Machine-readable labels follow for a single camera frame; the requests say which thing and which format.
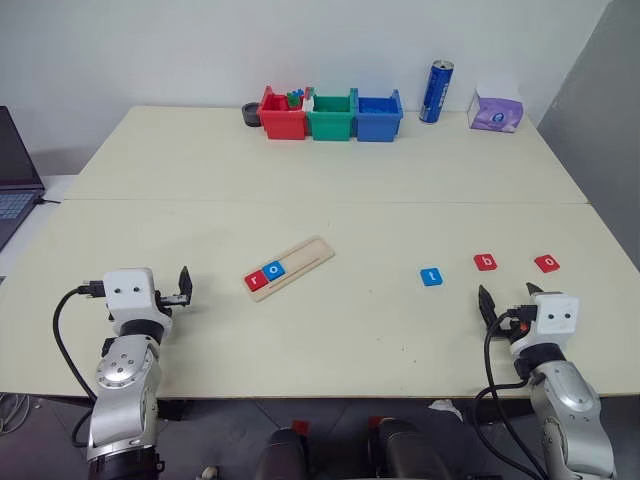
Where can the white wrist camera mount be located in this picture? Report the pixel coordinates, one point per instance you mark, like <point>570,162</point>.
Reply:
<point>129,295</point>
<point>555,320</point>

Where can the green plastic bin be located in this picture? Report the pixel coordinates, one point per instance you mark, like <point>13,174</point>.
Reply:
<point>327,125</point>

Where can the red plastic bin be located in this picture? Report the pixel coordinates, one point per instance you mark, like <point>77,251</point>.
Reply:
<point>282,125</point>

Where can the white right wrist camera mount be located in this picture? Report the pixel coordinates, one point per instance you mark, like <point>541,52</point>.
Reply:
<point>555,320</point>

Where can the white crumpled paper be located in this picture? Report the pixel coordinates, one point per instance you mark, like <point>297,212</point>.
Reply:
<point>445,407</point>

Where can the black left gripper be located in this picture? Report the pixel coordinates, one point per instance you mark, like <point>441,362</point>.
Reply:
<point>175,300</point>

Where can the purple tissue pack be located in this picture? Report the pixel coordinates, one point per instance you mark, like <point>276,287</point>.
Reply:
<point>495,117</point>

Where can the blue drink can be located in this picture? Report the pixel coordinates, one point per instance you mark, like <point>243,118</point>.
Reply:
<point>435,95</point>

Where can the blue letter tile t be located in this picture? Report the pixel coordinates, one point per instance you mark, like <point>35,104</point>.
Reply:
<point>431,277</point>

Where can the dark rounded shape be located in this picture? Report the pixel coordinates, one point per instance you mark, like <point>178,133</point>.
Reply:
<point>282,455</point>
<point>405,450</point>

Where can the blue plastic bin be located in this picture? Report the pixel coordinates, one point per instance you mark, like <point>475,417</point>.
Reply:
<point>377,125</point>

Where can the green toy block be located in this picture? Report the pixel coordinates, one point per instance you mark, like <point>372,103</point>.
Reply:
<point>292,101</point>

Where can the small beige object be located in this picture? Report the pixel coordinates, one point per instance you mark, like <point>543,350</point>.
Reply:
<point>210,473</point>

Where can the dark laptop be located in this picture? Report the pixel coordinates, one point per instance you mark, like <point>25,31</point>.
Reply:
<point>15,165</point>

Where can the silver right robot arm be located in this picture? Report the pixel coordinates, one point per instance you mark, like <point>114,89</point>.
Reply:
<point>570,410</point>

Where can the red letter tile b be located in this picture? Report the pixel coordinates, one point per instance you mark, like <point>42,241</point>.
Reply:
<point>486,262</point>

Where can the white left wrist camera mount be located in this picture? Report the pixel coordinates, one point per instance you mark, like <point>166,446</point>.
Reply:
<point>129,295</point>

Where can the red letter tile r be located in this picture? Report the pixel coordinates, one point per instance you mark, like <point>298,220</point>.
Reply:
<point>256,281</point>

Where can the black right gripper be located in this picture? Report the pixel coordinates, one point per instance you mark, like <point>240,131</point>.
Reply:
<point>510,327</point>

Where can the blue letter tile o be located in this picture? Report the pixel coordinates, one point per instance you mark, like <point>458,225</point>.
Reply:
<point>274,271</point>

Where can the red letter tile o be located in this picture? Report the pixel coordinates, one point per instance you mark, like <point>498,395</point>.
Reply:
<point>547,263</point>

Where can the wooden letter tray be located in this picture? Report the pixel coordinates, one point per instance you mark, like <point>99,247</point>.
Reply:
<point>305,260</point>

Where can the white plastic object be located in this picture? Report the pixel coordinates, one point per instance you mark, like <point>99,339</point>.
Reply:
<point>308,105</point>

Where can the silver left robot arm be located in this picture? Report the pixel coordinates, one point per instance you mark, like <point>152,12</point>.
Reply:
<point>122,370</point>

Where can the black round dish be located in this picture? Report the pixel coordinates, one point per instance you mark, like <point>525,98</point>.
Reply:
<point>249,117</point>

